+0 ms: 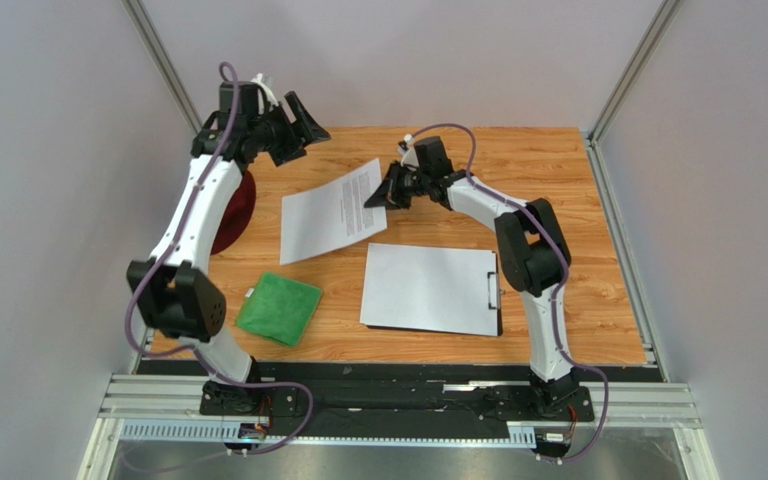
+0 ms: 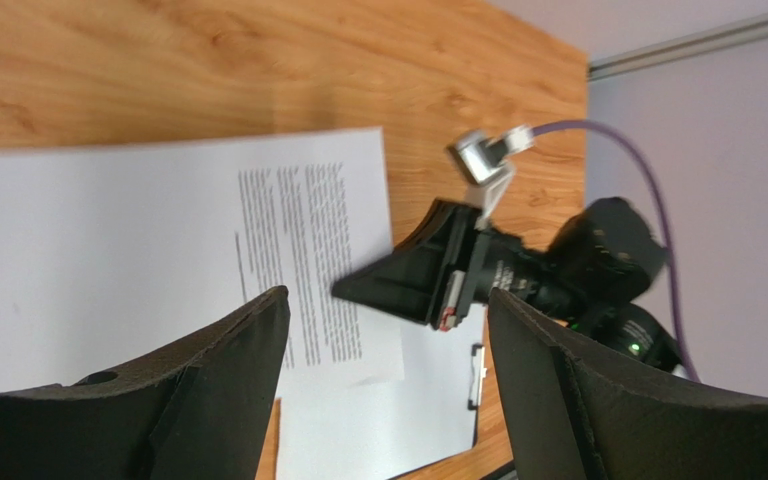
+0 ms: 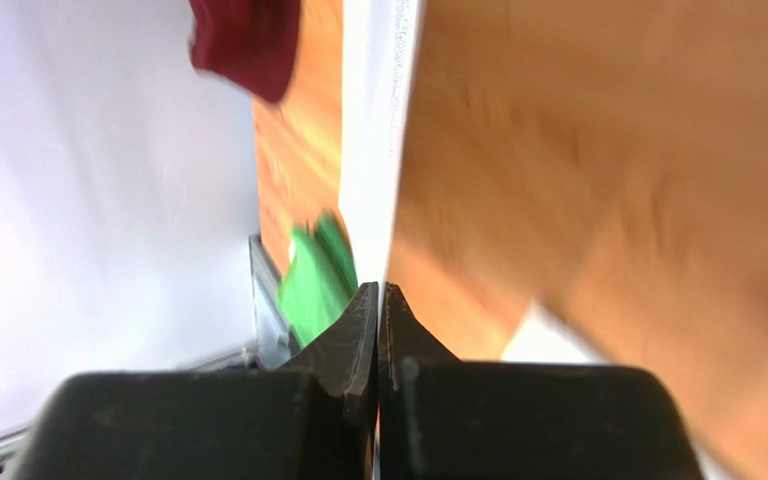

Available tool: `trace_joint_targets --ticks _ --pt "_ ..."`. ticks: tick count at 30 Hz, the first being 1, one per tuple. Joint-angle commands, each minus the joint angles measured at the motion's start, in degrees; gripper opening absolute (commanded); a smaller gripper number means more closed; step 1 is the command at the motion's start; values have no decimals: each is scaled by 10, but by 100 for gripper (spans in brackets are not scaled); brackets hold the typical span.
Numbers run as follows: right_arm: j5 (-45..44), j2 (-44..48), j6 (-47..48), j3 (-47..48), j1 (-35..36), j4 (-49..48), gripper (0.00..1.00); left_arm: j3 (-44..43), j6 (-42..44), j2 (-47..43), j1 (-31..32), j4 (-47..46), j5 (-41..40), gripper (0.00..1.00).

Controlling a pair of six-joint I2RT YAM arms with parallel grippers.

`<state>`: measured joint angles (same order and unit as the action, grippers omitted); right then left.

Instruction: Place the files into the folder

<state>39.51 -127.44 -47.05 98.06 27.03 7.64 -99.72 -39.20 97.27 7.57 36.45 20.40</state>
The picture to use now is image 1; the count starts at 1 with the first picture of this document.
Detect frame post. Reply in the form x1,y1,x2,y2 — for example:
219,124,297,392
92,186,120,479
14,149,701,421
121,0,202,135
586,0,685,144

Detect green cloth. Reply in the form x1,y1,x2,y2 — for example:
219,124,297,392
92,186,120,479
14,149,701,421
235,272,323,347

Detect right frame post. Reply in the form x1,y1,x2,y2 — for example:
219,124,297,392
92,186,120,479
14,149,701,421
586,0,685,144

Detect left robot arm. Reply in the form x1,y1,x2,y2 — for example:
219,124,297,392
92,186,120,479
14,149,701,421
124,80,331,397

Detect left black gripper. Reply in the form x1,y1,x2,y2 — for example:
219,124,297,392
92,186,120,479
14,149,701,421
249,94,331,169

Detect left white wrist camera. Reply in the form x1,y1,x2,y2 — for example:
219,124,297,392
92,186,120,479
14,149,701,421
251,73,280,114

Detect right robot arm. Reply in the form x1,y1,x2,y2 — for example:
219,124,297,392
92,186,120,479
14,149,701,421
364,136,579,409

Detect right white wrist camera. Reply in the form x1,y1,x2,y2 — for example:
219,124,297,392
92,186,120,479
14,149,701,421
398,134,419,168

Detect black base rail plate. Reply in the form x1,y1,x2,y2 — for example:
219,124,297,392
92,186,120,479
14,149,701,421
136,359,665,441

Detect left frame post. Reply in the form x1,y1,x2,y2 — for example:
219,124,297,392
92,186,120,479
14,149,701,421
121,0,202,135

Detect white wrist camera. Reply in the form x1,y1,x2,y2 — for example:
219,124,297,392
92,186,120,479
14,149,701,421
398,134,419,168
251,73,280,114

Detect slotted cable duct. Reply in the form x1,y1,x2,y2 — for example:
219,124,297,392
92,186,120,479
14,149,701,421
119,419,537,449

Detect aluminium frame rail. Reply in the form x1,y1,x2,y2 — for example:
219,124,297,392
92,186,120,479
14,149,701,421
100,375,701,428

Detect printed white paper sheet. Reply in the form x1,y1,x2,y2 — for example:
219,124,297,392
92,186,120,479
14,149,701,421
279,158,387,265

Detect dark red beret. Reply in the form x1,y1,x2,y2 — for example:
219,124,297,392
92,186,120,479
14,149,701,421
211,172,257,255

